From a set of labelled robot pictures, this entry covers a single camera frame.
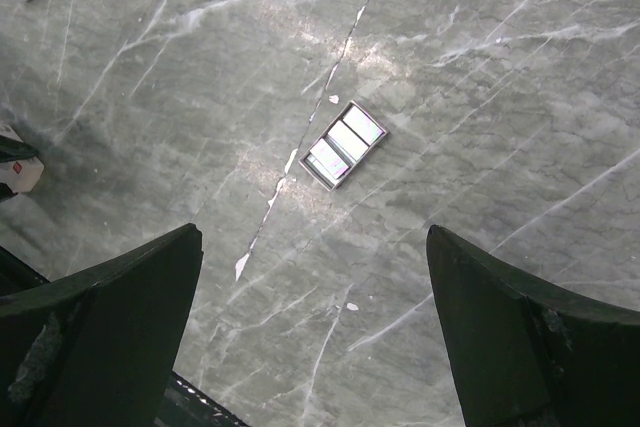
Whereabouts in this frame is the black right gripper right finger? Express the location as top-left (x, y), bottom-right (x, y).
top-left (426, 225), bottom-right (639, 426)

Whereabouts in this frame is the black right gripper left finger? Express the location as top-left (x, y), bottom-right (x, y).
top-left (1, 224), bottom-right (203, 426)

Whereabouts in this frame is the small staple box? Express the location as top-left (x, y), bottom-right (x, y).
top-left (1, 123), bottom-right (44, 201)

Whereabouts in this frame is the grey staple tray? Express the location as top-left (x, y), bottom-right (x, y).
top-left (298, 100), bottom-right (389, 192)

